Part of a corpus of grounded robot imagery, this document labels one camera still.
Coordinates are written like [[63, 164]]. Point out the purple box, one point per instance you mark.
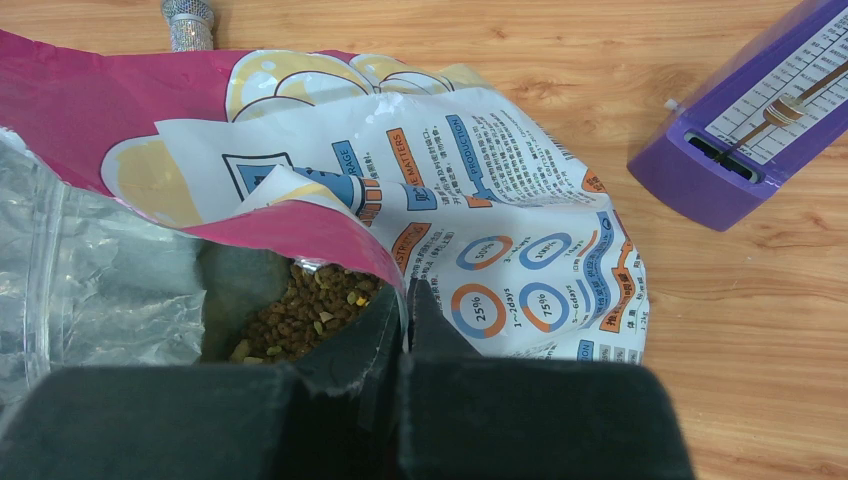
[[756, 122]]

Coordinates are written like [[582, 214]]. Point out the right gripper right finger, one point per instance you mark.
[[466, 416]]

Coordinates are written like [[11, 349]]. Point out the grey metal cylinder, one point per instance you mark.
[[190, 24]]

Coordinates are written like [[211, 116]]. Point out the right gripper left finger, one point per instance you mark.
[[325, 416]]

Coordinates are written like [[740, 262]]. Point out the pink blue pet food bag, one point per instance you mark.
[[245, 207]]

